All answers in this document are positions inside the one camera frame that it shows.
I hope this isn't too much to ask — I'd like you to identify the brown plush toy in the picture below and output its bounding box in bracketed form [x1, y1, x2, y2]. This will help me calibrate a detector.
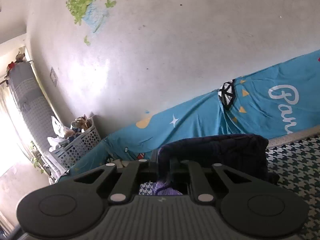
[70, 116, 94, 133]

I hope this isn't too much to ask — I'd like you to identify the blue printed bed sheet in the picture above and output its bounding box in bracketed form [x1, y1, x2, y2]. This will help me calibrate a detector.
[59, 49, 320, 180]

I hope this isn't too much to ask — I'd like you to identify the houndstooth bed mat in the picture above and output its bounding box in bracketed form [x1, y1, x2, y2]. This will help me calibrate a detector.
[139, 127, 320, 240]

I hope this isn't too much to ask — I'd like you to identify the green potted plant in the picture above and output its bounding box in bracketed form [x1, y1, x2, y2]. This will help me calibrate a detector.
[30, 141, 48, 174]

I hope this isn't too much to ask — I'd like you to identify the white plastic bag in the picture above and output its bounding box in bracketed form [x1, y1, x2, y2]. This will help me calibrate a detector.
[47, 115, 66, 152]

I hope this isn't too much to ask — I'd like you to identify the white perforated laundry basket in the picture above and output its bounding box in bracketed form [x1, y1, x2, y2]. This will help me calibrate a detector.
[49, 119, 102, 172]

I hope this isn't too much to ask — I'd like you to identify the tall grey fabric cabinet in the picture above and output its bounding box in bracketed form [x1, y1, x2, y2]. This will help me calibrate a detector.
[6, 61, 63, 155]

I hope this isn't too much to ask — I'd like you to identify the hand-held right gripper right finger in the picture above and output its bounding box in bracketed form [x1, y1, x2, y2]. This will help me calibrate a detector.
[170, 157, 253, 204]

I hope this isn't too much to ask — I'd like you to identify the purple floral garment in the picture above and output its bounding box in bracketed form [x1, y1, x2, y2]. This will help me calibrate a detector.
[140, 134, 280, 197]

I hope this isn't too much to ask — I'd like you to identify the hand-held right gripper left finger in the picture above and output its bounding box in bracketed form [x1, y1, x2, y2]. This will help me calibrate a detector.
[72, 159, 159, 204]

